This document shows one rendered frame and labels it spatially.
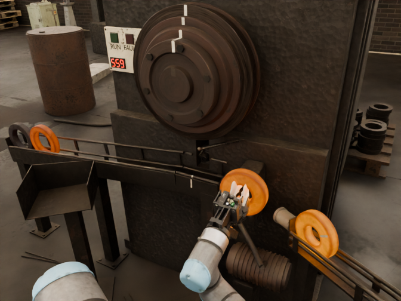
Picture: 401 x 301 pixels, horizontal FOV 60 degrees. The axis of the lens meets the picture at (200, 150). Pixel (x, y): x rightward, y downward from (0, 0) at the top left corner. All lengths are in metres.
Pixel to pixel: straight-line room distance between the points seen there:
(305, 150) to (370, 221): 1.28
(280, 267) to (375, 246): 1.10
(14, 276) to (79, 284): 1.51
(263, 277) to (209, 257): 0.44
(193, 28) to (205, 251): 0.67
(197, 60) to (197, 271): 0.60
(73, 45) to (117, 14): 2.48
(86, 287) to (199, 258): 0.30
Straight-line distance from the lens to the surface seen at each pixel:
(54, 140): 1.91
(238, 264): 1.32
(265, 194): 1.06
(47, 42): 3.96
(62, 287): 0.73
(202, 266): 0.88
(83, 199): 1.54
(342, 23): 1.18
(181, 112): 1.18
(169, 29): 1.18
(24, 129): 2.06
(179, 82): 1.13
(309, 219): 1.14
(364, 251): 2.26
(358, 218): 2.48
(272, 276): 1.29
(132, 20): 1.49
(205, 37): 1.12
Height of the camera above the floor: 1.45
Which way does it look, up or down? 28 degrees down
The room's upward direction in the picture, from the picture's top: 1 degrees counter-clockwise
